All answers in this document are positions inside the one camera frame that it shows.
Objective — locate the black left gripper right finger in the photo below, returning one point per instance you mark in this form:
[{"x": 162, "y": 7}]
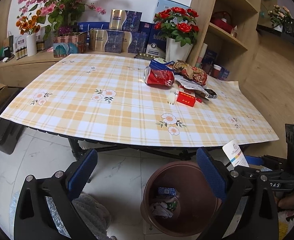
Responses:
[{"x": 259, "y": 219}]

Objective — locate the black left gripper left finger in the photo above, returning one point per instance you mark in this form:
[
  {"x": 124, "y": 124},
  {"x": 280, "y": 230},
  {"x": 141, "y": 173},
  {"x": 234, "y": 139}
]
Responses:
[{"x": 32, "y": 217}]

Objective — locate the white business card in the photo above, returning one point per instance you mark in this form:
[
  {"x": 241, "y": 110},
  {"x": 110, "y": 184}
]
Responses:
[{"x": 234, "y": 153}]

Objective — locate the small red cardboard box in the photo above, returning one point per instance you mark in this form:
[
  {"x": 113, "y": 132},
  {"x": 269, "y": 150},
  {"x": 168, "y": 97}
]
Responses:
[{"x": 186, "y": 99}]

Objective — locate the brown paper bag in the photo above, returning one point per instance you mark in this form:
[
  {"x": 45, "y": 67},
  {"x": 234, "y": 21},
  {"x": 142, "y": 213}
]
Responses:
[{"x": 189, "y": 72}]

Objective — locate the crushed red soda can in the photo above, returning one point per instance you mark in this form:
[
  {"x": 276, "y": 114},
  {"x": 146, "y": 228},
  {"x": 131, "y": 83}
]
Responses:
[{"x": 158, "y": 77}]

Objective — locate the blue snack packet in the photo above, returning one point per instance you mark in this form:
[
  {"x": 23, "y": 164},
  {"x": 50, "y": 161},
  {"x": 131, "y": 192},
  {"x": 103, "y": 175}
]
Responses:
[{"x": 161, "y": 64}]

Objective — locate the green snack wrapper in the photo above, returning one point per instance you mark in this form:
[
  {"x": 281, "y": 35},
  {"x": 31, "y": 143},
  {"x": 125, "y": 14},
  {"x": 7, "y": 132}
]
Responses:
[{"x": 171, "y": 206}]

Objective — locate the blue ice cream box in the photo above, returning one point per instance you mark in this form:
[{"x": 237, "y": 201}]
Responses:
[{"x": 167, "y": 192}]

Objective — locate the white printed blister card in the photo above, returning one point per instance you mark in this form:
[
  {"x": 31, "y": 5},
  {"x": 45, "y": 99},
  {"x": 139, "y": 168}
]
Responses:
[{"x": 191, "y": 85}]

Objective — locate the brown round trash bin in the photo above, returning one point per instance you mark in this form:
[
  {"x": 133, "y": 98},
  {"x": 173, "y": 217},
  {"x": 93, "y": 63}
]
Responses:
[{"x": 196, "y": 203}]

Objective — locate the right hand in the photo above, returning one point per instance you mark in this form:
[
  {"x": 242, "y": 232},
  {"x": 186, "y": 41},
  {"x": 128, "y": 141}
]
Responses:
[{"x": 285, "y": 202}]

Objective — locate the red cup on shelf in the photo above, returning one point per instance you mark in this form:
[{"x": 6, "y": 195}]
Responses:
[{"x": 216, "y": 71}]

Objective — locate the yellow plaid floral tablecloth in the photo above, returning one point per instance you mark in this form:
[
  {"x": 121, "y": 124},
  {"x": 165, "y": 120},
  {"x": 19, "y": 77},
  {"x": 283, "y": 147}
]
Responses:
[{"x": 104, "y": 98}]

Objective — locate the wooden shelf unit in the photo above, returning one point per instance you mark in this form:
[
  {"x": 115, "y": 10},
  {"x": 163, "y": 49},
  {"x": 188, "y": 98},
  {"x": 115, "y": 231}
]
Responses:
[{"x": 228, "y": 27}]

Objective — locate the white square flower vase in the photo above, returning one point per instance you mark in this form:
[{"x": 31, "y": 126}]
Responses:
[{"x": 174, "y": 51}]

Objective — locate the blue white milk carton box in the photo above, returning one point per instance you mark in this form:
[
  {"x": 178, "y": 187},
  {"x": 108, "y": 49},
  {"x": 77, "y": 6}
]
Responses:
[{"x": 156, "y": 44}]

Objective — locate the red rose bouquet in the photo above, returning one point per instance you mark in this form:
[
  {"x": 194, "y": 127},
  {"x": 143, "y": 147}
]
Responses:
[{"x": 178, "y": 24}]

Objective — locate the gold blue gift box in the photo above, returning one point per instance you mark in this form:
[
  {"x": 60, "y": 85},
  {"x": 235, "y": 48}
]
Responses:
[
  {"x": 125, "y": 20},
  {"x": 110, "y": 41},
  {"x": 134, "y": 42}
]

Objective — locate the orange flowers white vase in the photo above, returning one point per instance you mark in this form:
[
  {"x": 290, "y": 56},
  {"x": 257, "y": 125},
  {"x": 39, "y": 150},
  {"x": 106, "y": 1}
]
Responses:
[{"x": 29, "y": 35}]

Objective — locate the pink blossom flower plant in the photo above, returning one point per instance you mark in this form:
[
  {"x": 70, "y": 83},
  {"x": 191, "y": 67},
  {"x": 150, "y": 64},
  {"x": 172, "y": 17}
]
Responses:
[{"x": 56, "y": 15}]

